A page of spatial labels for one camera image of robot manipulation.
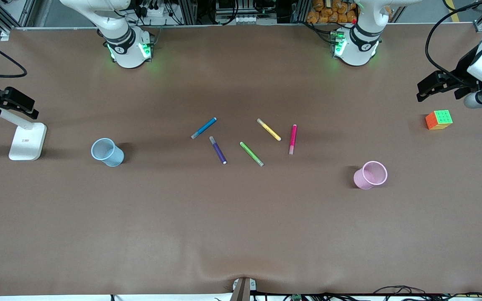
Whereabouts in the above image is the light blue plastic cup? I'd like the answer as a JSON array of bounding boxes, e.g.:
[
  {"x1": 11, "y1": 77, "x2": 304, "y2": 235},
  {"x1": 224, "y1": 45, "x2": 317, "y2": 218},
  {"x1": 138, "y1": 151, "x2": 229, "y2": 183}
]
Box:
[{"x1": 91, "y1": 138, "x2": 125, "y2": 167}]

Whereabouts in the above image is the purple marker pen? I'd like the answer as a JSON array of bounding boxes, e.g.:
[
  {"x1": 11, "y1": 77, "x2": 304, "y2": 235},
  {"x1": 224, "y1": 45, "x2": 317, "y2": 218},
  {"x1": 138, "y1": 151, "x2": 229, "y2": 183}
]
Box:
[{"x1": 209, "y1": 136, "x2": 227, "y2": 165}]

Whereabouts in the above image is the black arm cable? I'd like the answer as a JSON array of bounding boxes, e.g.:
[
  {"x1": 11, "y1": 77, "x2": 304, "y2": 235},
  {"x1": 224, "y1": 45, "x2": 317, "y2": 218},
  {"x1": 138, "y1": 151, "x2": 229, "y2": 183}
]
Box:
[
  {"x1": 425, "y1": 0, "x2": 482, "y2": 86},
  {"x1": 0, "y1": 31, "x2": 28, "y2": 79}
]

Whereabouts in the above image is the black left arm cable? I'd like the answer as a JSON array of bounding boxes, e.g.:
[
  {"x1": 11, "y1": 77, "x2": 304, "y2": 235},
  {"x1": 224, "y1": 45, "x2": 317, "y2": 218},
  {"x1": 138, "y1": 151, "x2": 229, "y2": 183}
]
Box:
[{"x1": 425, "y1": 0, "x2": 482, "y2": 86}]

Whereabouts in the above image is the bag of orange snacks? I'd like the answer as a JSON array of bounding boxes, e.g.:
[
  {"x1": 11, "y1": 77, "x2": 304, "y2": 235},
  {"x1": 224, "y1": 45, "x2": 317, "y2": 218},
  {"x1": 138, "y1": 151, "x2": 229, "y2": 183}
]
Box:
[{"x1": 306, "y1": 0, "x2": 359, "y2": 24}]

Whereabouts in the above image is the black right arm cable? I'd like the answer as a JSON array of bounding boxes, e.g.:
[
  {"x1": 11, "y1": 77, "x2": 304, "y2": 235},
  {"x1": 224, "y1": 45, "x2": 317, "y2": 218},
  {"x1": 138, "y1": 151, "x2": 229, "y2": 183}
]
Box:
[{"x1": 0, "y1": 31, "x2": 28, "y2": 79}]

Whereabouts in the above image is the green marker pen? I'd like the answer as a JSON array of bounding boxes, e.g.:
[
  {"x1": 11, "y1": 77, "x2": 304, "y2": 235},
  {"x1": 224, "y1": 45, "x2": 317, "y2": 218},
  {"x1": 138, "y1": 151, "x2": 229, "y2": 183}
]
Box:
[{"x1": 240, "y1": 142, "x2": 264, "y2": 167}]

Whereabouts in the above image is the blue marker pen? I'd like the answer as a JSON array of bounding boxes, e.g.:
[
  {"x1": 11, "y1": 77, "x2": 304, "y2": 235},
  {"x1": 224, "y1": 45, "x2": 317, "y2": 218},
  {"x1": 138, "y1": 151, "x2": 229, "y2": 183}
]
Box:
[{"x1": 191, "y1": 117, "x2": 217, "y2": 140}]

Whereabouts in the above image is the colourful puzzle cube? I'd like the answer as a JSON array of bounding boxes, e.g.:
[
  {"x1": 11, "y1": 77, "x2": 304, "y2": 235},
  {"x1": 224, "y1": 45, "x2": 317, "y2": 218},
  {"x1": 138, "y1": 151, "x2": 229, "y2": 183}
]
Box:
[{"x1": 425, "y1": 110, "x2": 454, "y2": 130}]

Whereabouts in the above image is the metal table edge bracket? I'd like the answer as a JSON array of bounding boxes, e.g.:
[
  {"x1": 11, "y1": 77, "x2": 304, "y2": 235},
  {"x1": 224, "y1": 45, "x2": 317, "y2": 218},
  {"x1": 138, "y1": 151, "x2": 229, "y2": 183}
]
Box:
[{"x1": 230, "y1": 277, "x2": 258, "y2": 301}]

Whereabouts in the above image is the yellow marker pen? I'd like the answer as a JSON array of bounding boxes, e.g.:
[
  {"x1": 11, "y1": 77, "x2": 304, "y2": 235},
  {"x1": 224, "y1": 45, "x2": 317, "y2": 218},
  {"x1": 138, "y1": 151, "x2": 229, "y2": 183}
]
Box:
[{"x1": 256, "y1": 118, "x2": 282, "y2": 142}]

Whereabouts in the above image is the pink plastic cup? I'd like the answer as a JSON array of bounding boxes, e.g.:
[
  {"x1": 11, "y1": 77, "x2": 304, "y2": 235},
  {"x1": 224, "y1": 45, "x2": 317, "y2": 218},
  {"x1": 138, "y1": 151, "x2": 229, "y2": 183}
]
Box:
[{"x1": 353, "y1": 161, "x2": 388, "y2": 190}]

